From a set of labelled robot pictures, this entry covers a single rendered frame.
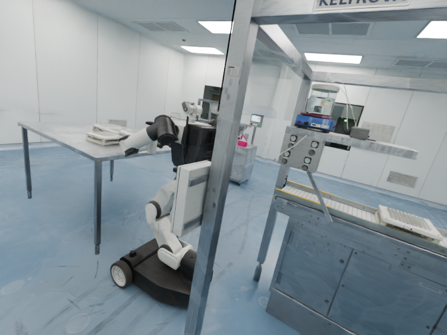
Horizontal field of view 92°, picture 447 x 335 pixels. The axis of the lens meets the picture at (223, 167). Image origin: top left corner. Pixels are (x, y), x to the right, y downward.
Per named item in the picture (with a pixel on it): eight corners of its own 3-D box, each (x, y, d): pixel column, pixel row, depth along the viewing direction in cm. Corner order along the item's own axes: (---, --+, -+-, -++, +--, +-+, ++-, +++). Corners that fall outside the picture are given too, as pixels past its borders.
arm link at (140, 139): (119, 159, 127) (151, 144, 123) (110, 139, 127) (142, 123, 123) (130, 158, 139) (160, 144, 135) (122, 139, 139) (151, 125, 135)
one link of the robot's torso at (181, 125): (223, 173, 152) (232, 121, 142) (186, 180, 126) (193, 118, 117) (195, 161, 170) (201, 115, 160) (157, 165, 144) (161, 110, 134)
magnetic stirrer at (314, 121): (293, 126, 129) (296, 111, 126) (300, 127, 147) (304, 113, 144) (328, 133, 119) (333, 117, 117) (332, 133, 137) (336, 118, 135)
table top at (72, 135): (17, 124, 234) (17, 121, 233) (114, 125, 327) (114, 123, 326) (96, 162, 164) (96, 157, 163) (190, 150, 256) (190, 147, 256)
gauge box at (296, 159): (277, 163, 133) (285, 130, 128) (282, 161, 142) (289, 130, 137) (314, 173, 123) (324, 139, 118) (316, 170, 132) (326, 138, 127)
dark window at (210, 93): (200, 118, 761) (204, 85, 731) (200, 118, 762) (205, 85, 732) (233, 125, 708) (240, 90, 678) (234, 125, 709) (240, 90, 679)
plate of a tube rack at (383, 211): (381, 221, 114) (382, 217, 114) (377, 207, 135) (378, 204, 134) (442, 241, 103) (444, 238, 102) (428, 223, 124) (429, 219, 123)
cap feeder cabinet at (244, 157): (212, 177, 444) (218, 141, 423) (225, 172, 494) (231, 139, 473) (240, 187, 419) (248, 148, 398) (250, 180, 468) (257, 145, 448)
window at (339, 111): (296, 139, 628) (307, 98, 597) (296, 139, 629) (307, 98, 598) (349, 151, 573) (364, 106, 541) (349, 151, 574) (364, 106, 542)
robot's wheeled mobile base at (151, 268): (218, 277, 186) (225, 244, 177) (178, 324, 141) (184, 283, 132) (163, 245, 214) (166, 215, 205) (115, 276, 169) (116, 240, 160)
